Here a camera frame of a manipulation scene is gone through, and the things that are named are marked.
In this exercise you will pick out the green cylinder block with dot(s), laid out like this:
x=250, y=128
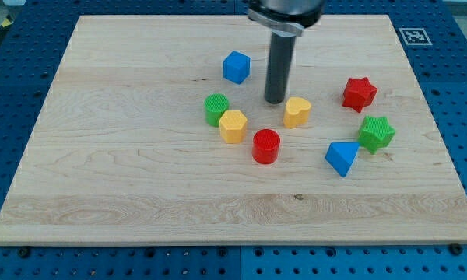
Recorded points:
x=215, y=106

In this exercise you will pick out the white fiducial marker tag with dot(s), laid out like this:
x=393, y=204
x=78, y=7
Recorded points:
x=413, y=36

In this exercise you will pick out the black cylindrical pointer rod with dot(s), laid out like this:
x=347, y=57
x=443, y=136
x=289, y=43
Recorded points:
x=278, y=69

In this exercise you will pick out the blue triangle block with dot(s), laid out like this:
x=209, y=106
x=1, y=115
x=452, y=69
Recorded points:
x=341, y=156

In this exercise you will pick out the light wooden board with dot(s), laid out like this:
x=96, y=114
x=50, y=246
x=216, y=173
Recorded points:
x=121, y=153

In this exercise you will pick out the blue cube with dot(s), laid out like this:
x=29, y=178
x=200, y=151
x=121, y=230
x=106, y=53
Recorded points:
x=236, y=67

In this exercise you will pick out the red star block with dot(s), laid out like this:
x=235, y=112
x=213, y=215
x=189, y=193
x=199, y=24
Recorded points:
x=358, y=94

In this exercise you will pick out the red cylinder block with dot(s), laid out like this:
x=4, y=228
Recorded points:
x=266, y=143

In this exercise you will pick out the yellow hexagon block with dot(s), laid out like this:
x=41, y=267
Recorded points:
x=233, y=126

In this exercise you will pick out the green star block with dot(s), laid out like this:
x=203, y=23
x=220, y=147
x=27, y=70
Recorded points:
x=375, y=133

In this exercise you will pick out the yellow heart block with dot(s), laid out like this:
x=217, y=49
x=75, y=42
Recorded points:
x=297, y=111

